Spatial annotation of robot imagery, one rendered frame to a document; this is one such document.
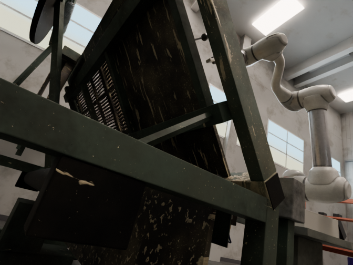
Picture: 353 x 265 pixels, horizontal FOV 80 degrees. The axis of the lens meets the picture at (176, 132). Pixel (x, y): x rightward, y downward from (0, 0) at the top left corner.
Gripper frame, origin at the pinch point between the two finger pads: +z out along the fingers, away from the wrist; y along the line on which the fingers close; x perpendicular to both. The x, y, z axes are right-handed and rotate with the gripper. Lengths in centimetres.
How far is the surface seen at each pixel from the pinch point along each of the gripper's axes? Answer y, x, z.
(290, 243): 89, -20, 11
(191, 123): 27.5, -12.6, 39.2
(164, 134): 28, -13, 52
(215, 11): -9.5, -23.0, 20.6
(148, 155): 32, -23, 66
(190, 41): -4.7, -10.0, 23.5
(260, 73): -54, 284, -610
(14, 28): -219, 365, 24
